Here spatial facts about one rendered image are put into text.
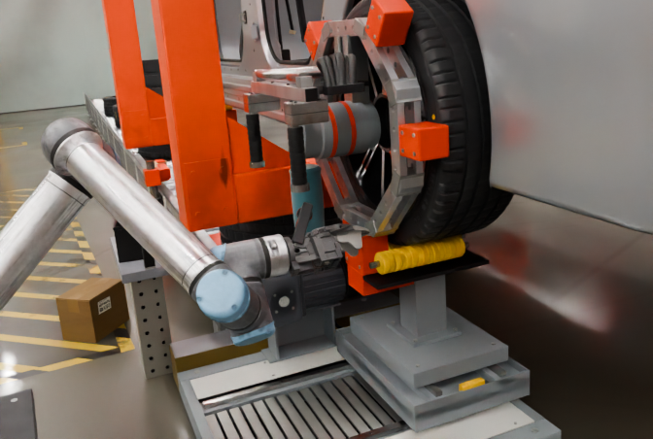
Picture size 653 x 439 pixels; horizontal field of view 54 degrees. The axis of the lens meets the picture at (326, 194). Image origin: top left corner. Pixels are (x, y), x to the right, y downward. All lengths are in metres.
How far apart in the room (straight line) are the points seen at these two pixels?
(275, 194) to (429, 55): 0.84
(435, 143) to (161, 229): 0.59
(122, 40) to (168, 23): 1.93
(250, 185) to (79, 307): 0.93
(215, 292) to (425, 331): 0.85
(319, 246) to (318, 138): 0.30
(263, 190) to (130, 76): 1.96
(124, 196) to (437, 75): 0.71
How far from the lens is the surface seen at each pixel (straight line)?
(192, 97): 1.98
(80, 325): 2.70
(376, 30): 1.48
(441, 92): 1.43
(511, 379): 1.86
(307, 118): 1.42
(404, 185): 1.46
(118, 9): 3.90
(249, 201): 2.07
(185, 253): 1.25
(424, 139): 1.36
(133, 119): 3.91
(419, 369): 1.75
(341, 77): 1.43
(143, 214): 1.31
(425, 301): 1.85
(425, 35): 1.49
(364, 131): 1.62
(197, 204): 2.03
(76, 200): 1.61
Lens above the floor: 1.09
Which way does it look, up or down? 14 degrees down
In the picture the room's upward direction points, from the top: 4 degrees counter-clockwise
